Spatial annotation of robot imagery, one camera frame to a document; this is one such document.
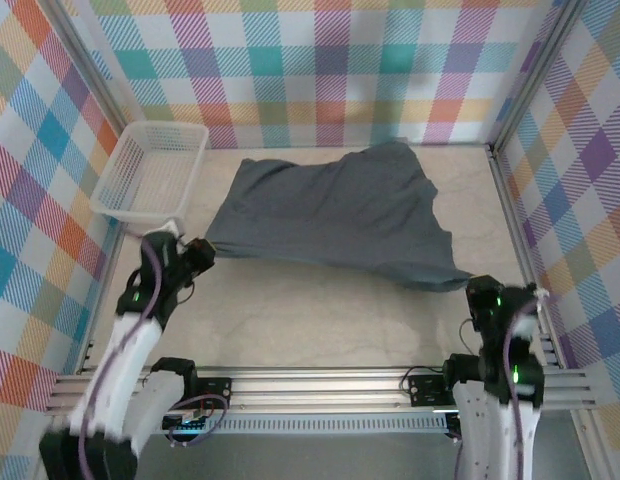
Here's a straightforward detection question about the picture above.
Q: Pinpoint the grey t-shirt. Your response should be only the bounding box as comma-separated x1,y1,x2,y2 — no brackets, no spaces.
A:
204,141,476,294

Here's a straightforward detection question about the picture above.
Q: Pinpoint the white plastic mesh basket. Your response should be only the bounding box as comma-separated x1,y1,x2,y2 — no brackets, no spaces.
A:
88,121,211,229

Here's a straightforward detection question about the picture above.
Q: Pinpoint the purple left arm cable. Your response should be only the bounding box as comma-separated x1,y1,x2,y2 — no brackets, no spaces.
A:
77,238,232,480

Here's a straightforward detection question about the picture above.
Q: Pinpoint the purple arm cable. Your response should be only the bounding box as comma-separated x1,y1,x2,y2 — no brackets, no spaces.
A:
77,238,232,480
452,299,541,480

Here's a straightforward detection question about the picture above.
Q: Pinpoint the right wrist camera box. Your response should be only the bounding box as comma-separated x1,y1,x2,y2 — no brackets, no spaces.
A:
512,285,551,346

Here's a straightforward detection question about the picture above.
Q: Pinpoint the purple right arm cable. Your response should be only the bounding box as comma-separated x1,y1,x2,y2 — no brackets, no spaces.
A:
452,299,541,480

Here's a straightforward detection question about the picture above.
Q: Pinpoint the aluminium side rail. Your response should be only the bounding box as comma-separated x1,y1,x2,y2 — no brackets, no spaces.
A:
488,144,564,369
78,219,129,374

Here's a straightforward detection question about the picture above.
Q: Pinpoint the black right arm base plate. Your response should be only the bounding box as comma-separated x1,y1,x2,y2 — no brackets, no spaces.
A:
407,373,461,407

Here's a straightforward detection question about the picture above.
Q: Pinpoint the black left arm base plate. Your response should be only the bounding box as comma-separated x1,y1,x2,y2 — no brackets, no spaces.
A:
189,377,234,410

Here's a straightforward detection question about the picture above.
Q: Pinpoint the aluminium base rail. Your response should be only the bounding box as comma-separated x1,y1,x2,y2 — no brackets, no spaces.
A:
43,365,599,415

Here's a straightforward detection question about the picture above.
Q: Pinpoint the grey slotted cable duct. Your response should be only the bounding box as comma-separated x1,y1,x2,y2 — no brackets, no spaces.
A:
139,417,451,435

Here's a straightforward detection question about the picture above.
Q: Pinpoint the aluminium corner post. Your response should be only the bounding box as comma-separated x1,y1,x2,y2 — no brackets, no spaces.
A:
487,0,589,156
39,0,131,136

